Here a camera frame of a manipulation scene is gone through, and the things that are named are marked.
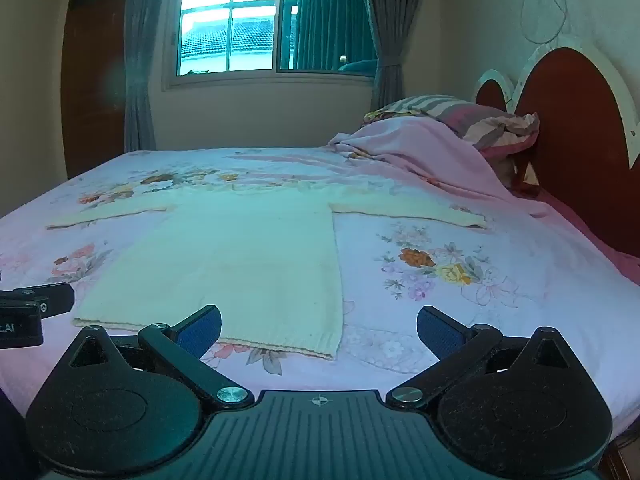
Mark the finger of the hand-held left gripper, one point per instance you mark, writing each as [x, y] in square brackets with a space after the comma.
[55, 297]

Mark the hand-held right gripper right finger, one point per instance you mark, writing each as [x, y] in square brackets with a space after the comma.
[437, 334]

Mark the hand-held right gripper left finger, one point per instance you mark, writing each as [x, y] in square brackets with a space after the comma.
[200, 334]

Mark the cream knit sweater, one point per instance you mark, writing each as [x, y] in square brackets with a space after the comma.
[240, 265]

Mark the floral bed sheet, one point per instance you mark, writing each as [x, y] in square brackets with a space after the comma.
[500, 310]

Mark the beige brown pillow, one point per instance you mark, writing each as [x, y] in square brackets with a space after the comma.
[506, 171]

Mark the pink fitted sheet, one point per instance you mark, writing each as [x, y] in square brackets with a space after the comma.
[590, 230]

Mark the pink blanket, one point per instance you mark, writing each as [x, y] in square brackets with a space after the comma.
[415, 150]

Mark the brown wooden door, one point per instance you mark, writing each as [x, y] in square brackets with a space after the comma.
[92, 85]

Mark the striped floral pillow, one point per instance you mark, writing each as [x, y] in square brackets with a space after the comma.
[465, 117]

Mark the red wooden headboard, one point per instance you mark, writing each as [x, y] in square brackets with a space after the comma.
[570, 125]

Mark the window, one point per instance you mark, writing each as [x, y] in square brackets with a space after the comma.
[250, 20]

